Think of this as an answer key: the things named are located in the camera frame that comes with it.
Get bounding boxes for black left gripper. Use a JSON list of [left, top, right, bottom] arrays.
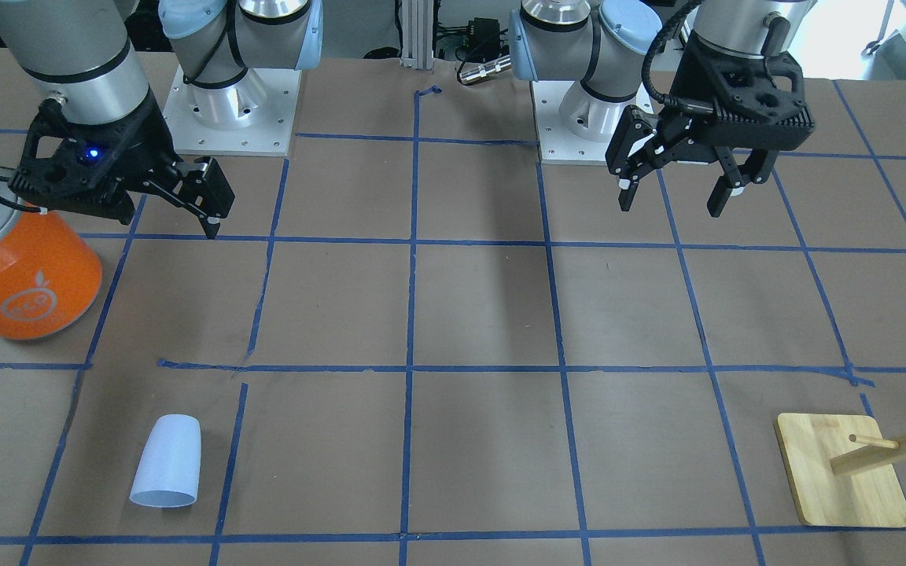
[[606, 35, 816, 218]]

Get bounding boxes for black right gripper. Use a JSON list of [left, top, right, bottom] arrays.
[[9, 90, 236, 239]]

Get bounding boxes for pale blue cup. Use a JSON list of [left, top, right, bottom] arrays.
[[129, 414, 201, 509]]

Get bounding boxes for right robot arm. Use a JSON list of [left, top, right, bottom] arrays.
[[0, 1, 324, 240]]

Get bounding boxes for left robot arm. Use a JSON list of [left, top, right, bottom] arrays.
[[507, 1, 816, 218]]

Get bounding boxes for orange can with silver lid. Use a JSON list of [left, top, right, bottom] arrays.
[[0, 167, 103, 340]]

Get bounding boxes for black power adapter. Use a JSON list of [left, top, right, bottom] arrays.
[[464, 17, 501, 61]]

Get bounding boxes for wooden mug tree stand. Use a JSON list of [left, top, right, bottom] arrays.
[[774, 413, 906, 529]]

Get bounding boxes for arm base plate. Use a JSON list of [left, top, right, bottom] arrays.
[[163, 68, 303, 157], [531, 80, 652, 166]]

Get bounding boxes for silver cable connector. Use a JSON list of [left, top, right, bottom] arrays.
[[457, 55, 513, 86]]

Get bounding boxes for aluminium frame post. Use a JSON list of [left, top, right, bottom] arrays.
[[398, 0, 437, 72]]

